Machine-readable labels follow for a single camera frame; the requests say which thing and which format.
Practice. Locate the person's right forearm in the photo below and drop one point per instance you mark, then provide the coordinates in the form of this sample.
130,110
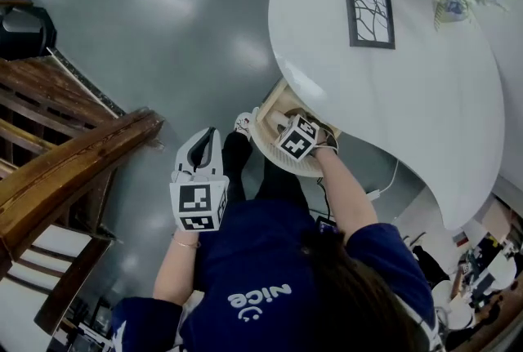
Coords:
347,195

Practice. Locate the black picture frame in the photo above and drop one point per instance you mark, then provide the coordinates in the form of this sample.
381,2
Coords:
369,15

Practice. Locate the person's dark blue shirt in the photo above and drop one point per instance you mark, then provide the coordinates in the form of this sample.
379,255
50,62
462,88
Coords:
265,281

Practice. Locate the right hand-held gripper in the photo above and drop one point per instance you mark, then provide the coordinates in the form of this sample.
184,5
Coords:
297,139

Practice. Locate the person's left forearm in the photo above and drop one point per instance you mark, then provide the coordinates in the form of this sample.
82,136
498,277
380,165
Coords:
175,273

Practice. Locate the brown wooden chair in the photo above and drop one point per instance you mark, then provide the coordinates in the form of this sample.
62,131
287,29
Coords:
61,162

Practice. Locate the small black device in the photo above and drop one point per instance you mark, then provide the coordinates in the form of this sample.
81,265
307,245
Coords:
326,224

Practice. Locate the white curved desk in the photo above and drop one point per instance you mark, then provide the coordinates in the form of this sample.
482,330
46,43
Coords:
408,97

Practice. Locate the person's black trousers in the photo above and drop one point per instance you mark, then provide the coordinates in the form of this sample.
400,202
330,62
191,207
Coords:
278,183

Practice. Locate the person's white shoe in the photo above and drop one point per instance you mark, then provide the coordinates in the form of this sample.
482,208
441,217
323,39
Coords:
242,125

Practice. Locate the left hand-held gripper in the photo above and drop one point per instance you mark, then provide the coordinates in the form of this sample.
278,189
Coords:
195,203

